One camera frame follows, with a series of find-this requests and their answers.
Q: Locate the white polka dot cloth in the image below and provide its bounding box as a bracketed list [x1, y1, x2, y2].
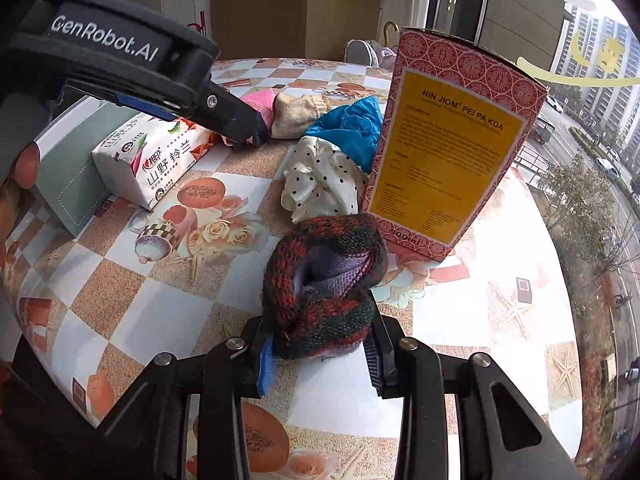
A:
[281, 136, 368, 224]

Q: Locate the blue cloth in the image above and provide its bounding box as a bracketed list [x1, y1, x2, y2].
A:
[305, 96, 383, 174]

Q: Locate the person left hand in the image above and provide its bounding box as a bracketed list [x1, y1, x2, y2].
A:
[1, 142, 40, 242]

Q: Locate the tissue pack with red print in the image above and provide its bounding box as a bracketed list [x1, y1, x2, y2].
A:
[92, 113, 214, 210]

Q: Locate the white open storage box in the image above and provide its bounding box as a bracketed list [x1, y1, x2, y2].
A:
[35, 96, 137, 236]

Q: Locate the dark red green knitted sock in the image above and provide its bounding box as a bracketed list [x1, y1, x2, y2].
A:
[262, 214, 387, 361]

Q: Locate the pink sponge on table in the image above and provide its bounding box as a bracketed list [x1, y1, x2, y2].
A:
[241, 88, 276, 129]

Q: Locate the beige knitted sock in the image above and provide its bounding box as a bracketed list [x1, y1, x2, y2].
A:
[270, 92, 332, 140]

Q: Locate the brown umbrella handle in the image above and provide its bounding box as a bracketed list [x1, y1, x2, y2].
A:
[382, 21, 400, 49]

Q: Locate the red handled mop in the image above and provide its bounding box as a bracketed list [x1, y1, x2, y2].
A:
[188, 11, 207, 36]

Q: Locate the chair with clothes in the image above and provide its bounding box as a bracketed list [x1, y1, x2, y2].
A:
[344, 39, 397, 72]

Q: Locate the red yellow medicine box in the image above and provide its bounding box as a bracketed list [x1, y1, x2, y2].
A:
[363, 27, 547, 261]

